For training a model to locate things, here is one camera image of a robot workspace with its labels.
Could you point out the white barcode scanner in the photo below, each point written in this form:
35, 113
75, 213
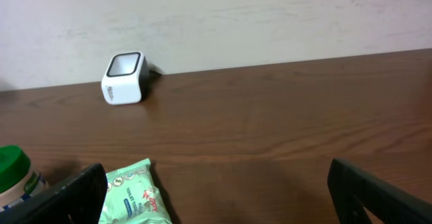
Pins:
125, 78

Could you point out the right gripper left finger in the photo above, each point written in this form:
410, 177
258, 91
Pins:
76, 199

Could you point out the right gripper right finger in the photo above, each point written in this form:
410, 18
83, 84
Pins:
354, 192

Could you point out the green lid white jar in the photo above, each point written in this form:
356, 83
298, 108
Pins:
19, 179

